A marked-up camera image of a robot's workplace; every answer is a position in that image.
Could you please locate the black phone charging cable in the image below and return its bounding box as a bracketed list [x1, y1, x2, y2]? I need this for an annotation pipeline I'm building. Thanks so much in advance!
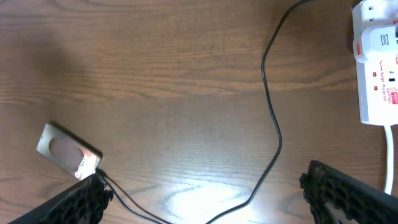
[95, 0, 315, 224]

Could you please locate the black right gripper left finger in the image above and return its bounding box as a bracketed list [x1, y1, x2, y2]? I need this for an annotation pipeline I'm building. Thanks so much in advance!
[10, 174, 114, 224]

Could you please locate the white power strip cord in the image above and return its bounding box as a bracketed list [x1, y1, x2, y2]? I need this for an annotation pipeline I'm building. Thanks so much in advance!
[382, 124, 395, 196]

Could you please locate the white charger plug adapter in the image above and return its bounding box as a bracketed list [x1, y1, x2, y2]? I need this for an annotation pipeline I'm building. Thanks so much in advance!
[353, 24, 397, 63]

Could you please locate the Galaxy S25 Ultra smartphone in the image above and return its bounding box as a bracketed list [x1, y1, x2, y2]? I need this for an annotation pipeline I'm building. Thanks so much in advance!
[36, 123, 103, 180]

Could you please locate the white power strip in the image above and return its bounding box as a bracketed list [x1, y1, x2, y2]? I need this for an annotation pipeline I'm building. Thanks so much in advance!
[352, 0, 397, 126]

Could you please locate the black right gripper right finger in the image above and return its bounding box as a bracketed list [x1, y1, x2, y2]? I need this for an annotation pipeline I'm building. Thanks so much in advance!
[299, 160, 397, 224]

